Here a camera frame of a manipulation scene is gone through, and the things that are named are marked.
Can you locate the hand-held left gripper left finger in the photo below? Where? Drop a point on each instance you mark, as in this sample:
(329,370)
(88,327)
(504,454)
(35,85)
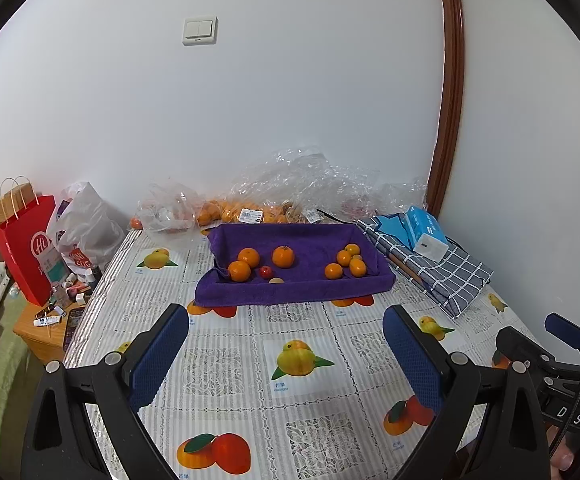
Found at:
(159,360)

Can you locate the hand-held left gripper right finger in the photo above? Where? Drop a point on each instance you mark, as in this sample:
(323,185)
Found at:
(415,360)

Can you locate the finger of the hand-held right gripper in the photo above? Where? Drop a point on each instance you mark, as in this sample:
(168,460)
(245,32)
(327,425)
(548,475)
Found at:
(512,342)
(565,330)

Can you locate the small orange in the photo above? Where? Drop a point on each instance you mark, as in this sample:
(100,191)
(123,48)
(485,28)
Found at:
(358,266)
(136,223)
(352,249)
(333,271)
(344,258)

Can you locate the purple towel lined tray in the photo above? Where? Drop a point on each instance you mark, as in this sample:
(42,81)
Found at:
(310,287)

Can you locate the small red fruit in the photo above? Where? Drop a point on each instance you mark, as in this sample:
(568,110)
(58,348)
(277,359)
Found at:
(266,271)

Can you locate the large orange with stem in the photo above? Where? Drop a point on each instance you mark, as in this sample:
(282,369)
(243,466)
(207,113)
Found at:
(284,256)

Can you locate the person's right hand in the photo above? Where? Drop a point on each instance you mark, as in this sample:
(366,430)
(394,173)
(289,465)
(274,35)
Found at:
(562,455)

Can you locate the grey plaid cloth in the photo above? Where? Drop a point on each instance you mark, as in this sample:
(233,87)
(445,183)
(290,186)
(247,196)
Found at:
(450,275)

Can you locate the black phone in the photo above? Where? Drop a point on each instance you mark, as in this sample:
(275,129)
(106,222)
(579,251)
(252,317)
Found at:
(73,327)

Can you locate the wooden stick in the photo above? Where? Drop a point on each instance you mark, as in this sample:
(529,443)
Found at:
(405,266)

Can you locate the cluster of small cosmetics bottles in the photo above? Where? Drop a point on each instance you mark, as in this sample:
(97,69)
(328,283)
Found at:
(72,287)

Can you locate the wooden nightstand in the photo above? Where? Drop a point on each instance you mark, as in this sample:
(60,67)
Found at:
(39,335)

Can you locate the fruit print tablecloth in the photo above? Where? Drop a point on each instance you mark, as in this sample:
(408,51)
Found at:
(295,320)

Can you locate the blue white tissue pack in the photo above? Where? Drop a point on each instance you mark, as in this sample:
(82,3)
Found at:
(425,232)

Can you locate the blue flat packet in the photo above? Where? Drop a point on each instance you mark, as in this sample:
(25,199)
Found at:
(387,222)

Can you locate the white plastic bag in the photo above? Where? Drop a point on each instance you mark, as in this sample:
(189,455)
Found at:
(87,230)

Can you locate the clear plastic bag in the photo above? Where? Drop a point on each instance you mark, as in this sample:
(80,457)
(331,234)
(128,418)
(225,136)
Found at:
(167,210)

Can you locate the green blanket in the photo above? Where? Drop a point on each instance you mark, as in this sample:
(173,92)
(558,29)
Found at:
(4,375)

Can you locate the clear bag of oranges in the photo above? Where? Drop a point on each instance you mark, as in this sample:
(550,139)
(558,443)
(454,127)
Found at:
(229,210)

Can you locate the red paper bag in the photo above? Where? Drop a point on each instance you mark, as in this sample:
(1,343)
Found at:
(24,255)

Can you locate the crumpled clear plastic wrap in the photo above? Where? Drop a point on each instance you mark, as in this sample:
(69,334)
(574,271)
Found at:
(320,175)

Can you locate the brown wooden door frame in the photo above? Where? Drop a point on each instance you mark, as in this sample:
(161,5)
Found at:
(451,85)

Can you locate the white light switch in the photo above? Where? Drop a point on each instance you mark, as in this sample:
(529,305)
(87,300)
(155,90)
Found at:
(199,31)

